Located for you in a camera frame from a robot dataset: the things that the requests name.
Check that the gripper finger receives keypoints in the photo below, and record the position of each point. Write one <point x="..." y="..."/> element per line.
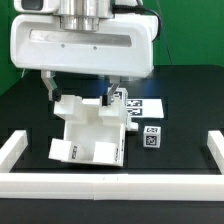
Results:
<point x="107" y="97"/>
<point x="54" y="92"/>

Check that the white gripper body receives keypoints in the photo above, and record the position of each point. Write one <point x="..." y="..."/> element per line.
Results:
<point x="103" y="37"/>

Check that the white chair nut cube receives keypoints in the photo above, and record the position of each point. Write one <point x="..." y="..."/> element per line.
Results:
<point x="122" y="93"/>
<point x="152" y="136"/>

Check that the white chair seat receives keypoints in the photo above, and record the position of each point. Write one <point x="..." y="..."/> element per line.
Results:
<point x="88" y="134"/>

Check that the white chair back frame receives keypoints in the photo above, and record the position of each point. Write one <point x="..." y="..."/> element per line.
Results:
<point x="77" y="110"/>

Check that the white left fence bar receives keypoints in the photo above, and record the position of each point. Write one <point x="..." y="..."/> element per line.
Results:
<point x="12" y="150"/>

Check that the white right fence bar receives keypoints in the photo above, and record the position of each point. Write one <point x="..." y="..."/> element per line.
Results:
<point x="215" y="143"/>

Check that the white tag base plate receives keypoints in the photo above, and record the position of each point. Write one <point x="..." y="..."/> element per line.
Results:
<point x="145" y="108"/>

